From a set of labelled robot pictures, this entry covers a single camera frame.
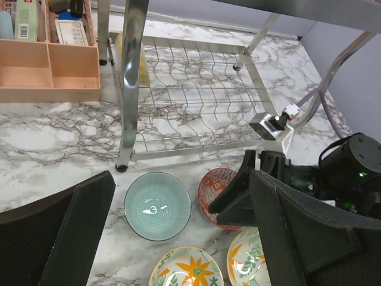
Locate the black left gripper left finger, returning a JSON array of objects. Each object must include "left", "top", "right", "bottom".
[{"left": 1, "top": 171, "right": 115, "bottom": 285}]

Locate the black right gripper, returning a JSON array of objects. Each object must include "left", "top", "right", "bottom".
[{"left": 208, "top": 150, "right": 316, "bottom": 226}]

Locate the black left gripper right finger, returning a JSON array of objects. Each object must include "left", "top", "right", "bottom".
[{"left": 249, "top": 170, "right": 380, "bottom": 285}]

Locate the red patterned bowl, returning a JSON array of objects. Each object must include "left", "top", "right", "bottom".
[{"left": 198, "top": 167, "right": 241, "bottom": 231}]

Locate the teal ribbed bowl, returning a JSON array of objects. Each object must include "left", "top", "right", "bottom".
[{"left": 124, "top": 172, "right": 192, "bottom": 241}]

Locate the yellow dotted white bowl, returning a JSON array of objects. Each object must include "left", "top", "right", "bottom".
[{"left": 112, "top": 33, "right": 151, "bottom": 87}]

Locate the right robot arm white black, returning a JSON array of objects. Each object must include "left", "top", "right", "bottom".
[{"left": 208, "top": 133, "right": 380, "bottom": 226}]

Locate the stainless steel dish rack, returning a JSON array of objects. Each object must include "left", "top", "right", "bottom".
[{"left": 96, "top": 0, "right": 381, "bottom": 173}]

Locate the orange flower bowl middle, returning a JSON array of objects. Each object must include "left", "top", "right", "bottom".
[{"left": 226, "top": 228, "right": 271, "bottom": 286}]

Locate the orange flower bowl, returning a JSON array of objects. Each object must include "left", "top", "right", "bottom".
[
  {"left": 148, "top": 246, "right": 224, "bottom": 286},
  {"left": 226, "top": 228, "right": 271, "bottom": 286}
]

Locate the orange flower bowl left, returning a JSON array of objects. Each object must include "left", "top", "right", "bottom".
[{"left": 148, "top": 246, "right": 224, "bottom": 286}]

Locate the peach plastic file organizer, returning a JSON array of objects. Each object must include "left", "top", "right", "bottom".
[{"left": 1, "top": 1, "right": 101, "bottom": 103}]

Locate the white printed card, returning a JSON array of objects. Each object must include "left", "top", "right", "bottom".
[{"left": 55, "top": 20, "right": 89, "bottom": 46}]

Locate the green white box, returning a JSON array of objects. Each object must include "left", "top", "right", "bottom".
[{"left": 14, "top": 0, "right": 40, "bottom": 41}]

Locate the blue small item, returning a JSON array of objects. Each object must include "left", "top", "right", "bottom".
[{"left": 58, "top": 11, "right": 82, "bottom": 21}]

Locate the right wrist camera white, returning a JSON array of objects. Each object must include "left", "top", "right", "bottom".
[{"left": 249, "top": 104, "right": 300, "bottom": 155}]

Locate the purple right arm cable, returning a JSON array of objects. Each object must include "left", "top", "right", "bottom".
[{"left": 294, "top": 86, "right": 346, "bottom": 139}]

